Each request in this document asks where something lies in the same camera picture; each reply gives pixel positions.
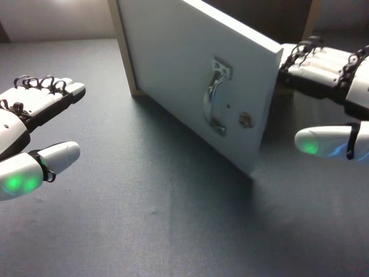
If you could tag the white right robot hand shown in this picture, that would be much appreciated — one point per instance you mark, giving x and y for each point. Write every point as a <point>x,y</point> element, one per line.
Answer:
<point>323,72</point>

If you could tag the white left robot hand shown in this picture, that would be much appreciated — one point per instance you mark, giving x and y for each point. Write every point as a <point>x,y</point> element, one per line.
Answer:
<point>11,127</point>

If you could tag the white cabinet door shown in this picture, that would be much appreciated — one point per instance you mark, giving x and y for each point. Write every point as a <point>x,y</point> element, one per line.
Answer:
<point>173,57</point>

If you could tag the small round metal lock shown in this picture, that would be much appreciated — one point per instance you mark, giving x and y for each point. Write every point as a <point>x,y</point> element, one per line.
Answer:
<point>246,119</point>

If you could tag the light wooden cabinet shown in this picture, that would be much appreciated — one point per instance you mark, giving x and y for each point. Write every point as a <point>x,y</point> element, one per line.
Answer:
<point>126,57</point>

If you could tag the grey table cloth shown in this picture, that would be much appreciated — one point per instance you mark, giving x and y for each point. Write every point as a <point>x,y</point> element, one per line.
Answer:
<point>115,202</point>

